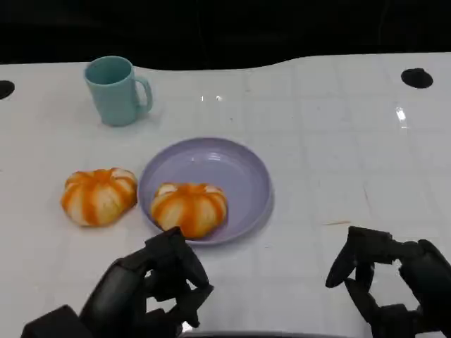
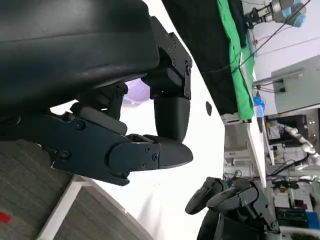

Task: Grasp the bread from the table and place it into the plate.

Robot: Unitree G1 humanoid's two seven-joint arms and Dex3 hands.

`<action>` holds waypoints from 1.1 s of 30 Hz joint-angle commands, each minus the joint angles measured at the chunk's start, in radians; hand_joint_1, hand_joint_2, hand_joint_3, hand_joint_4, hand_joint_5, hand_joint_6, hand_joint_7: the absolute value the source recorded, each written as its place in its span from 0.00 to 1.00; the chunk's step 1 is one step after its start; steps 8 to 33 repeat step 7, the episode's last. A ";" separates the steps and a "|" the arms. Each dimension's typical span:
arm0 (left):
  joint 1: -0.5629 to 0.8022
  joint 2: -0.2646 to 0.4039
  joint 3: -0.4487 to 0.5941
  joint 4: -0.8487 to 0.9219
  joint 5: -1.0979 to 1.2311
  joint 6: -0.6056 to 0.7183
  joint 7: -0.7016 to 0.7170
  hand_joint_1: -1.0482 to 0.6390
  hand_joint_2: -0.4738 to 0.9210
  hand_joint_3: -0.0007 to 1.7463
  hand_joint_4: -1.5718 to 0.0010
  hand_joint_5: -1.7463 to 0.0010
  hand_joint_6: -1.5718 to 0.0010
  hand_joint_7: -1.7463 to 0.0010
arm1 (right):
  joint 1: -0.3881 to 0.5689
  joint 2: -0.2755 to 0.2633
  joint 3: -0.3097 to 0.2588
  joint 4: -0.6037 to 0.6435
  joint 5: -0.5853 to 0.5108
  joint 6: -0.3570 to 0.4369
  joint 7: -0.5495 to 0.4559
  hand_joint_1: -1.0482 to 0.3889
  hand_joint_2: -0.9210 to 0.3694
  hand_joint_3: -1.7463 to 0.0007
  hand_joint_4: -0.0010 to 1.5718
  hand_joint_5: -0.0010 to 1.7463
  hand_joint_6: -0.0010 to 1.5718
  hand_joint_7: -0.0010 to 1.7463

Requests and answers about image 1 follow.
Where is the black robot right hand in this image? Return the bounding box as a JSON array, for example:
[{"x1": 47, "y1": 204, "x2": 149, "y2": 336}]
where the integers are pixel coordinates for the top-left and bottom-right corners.
[{"x1": 325, "y1": 226, "x2": 451, "y2": 338}]

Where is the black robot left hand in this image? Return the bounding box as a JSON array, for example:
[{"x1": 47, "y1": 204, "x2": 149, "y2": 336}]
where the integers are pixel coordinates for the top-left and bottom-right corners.
[{"x1": 79, "y1": 226, "x2": 215, "y2": 338}]

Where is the orange and white bread roll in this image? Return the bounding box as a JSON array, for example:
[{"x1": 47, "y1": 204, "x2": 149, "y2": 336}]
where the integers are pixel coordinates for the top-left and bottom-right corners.
[
  {"x1": 61, "y1": 168, "x2": 138, "y2": 227},
  {"x1": 149, "y1": 182, "x2": 229, "y2": 240}
]

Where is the lilac plate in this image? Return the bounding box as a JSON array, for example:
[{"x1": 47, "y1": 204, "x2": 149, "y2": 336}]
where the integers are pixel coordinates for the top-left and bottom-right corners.
[{"x1": 137, "y1": 137, "x2": 275, "y2": 246}]

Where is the pale green mug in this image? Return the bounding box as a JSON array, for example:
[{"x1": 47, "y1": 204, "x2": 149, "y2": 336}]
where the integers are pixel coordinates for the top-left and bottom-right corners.
[{"x1": 83, "y1": 56, "x2": 154, "y2": 127}]

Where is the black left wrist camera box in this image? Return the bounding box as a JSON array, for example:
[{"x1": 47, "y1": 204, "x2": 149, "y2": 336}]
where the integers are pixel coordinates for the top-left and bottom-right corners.
[{"x1": 20, "y1": 304, "x2": 93, "y2": 338}]

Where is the black table cable hole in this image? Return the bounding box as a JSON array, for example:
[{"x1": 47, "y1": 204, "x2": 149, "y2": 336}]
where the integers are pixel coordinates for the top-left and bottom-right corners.
[
  {"x1": 0, "y1": 80, "x2": 16, "y2": 101},
  {"x1": 400, "y1": 68, "x2": 434, "y2": 89}
]

